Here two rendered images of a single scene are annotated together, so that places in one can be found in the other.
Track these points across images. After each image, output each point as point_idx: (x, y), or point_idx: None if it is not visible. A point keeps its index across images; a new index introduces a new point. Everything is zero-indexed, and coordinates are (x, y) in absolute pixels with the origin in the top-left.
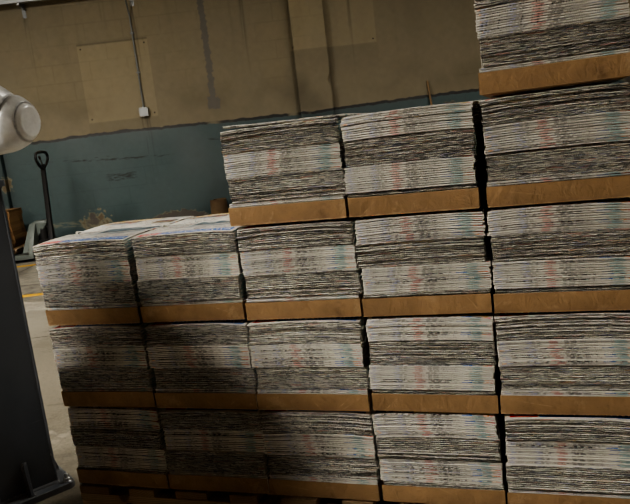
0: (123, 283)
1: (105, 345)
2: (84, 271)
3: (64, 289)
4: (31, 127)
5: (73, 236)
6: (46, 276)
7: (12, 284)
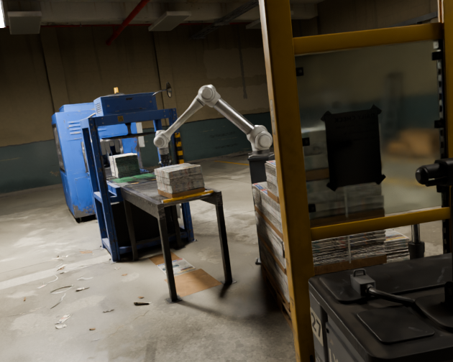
0: (259, 203)
1: (259, 221)
2: (256, 196)
3: (255, 200)
4: (265, 143)
5: (265, 182)
6: (253, 194)
7: None
